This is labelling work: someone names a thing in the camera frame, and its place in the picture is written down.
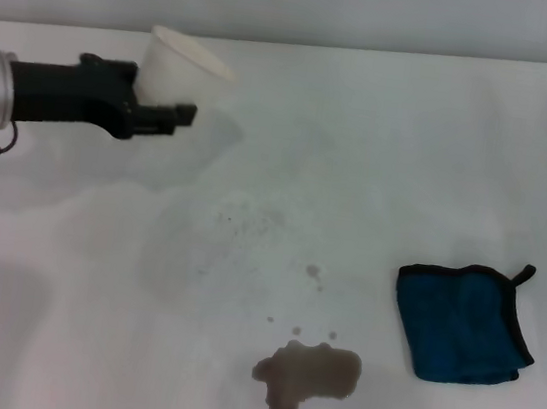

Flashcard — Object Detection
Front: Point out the blue rag with black trim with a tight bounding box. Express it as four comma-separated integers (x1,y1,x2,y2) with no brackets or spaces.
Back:
384,248,547,397

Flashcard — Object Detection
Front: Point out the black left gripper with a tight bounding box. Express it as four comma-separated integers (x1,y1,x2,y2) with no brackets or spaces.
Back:
1,43,205,151

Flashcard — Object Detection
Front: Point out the white paper cup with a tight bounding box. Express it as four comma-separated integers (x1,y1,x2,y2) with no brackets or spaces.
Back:
134,22,243,115

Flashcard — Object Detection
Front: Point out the dark water stain puddle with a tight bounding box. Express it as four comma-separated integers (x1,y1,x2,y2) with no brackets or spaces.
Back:
247,333,367,409

